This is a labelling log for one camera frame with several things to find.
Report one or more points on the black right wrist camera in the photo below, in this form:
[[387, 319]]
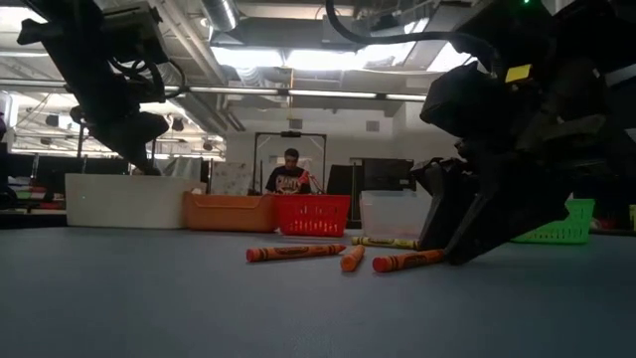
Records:
[[457, 99]]

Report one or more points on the clear plastic bin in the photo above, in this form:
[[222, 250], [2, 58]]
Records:
[[392, 214]]

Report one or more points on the white plastic bin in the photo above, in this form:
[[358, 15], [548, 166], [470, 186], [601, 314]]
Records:
[[124, 201]]

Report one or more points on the red plastic basket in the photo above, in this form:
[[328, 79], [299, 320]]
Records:
[[313, 216]]

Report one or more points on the yellow crayon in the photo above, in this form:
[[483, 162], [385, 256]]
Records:
[[385, 242]]

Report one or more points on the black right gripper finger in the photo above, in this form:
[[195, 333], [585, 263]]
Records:
[[447, 199], [512, 219]]

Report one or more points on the orange plastic bin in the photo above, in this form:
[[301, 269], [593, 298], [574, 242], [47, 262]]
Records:
[[228, 214]]

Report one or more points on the long LED light bar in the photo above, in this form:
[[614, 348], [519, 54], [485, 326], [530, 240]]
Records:
[[323, 93]]

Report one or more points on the patterned white board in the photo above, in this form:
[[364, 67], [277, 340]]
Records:
[[231, 178]]

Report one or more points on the square wall vent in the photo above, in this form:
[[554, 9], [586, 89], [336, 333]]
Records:
[[372, 125], [295, 124]]

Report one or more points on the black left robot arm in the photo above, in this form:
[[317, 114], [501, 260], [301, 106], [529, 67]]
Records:
[[59, 25]]

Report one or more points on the yellow-green container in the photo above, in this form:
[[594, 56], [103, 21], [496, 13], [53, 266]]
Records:
[[632, 217]]

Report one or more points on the person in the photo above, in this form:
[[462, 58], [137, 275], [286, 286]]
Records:
[[288, 174]]

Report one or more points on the orange crayon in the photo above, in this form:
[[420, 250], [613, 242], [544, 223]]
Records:
[[407, 260], [293, 252], [352, 258]]

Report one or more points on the grey ceiling unit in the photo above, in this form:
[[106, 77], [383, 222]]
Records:
[[351, 25]]

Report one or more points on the green plastic basket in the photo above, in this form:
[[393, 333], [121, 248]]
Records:
[[571, 226]]

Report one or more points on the black frame stand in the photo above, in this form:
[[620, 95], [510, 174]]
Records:
[[290, 134]]

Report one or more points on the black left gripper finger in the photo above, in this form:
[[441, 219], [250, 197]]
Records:
[[146, 131], [114, 136]]

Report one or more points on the smooth silver ventilation duct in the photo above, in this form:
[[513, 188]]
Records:
[[221, 15]]

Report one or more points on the red desk lamp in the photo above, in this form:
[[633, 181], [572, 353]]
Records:
[[304, 177]]

